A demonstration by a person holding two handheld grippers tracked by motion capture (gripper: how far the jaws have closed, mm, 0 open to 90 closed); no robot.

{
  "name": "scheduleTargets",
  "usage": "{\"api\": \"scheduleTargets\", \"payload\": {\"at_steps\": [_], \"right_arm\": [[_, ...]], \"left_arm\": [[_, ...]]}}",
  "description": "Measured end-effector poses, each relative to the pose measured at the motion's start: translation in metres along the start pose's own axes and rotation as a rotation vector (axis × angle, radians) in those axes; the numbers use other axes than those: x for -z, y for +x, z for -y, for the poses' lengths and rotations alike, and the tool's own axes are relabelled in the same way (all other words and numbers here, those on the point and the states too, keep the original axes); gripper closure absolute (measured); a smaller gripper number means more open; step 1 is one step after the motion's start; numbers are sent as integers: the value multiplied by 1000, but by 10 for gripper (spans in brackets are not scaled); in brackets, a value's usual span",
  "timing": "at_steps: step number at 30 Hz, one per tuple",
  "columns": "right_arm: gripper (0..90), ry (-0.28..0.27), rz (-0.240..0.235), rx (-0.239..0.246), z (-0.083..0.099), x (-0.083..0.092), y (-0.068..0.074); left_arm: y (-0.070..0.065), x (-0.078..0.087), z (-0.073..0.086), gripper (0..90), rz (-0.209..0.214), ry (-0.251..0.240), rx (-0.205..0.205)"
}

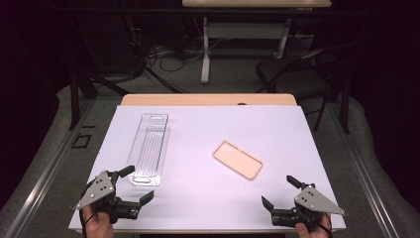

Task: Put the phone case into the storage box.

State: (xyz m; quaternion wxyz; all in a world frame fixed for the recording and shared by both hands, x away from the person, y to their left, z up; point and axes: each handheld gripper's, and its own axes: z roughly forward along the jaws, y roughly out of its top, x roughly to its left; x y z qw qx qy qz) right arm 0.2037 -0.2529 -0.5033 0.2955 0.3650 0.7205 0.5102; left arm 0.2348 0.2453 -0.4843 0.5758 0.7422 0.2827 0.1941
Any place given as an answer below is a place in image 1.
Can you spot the clear plastic rack tray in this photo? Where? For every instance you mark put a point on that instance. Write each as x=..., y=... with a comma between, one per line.
x=150, y=148

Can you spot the black folding chair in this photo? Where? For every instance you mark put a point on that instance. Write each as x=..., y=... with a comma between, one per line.
x=290, y=76

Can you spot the black metal post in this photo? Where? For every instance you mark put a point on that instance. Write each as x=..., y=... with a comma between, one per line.
x=345, y=105

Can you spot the white table board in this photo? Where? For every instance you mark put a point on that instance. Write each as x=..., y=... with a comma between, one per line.
x=214, y=198

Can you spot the black floor socket frame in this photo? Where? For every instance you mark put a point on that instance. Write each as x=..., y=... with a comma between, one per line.
x=75, y=141

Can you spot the person's right hand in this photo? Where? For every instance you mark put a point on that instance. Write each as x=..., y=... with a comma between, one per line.
x=313, y=232

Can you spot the person's left hand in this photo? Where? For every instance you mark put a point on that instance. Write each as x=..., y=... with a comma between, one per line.
x=99, y=226

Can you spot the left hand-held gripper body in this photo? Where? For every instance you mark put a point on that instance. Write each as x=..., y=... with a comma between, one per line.
x=99, y=190

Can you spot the wooden table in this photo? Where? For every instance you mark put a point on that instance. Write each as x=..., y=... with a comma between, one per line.
x=204, y=99

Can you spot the metal floor rail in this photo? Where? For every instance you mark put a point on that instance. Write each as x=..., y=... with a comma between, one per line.
x=363, y=175
x=43, y=185

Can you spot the beige phone case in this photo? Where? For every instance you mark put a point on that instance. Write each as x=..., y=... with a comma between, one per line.
x=236, y=160

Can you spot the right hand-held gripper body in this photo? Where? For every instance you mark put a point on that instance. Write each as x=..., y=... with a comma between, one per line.
x=313, y=201

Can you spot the wooden desk with white legs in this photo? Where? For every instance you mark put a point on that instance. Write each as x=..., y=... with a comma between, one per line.
x=254, y=3

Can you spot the black metal stand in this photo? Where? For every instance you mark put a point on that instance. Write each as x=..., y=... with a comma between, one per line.
x=74, y=99

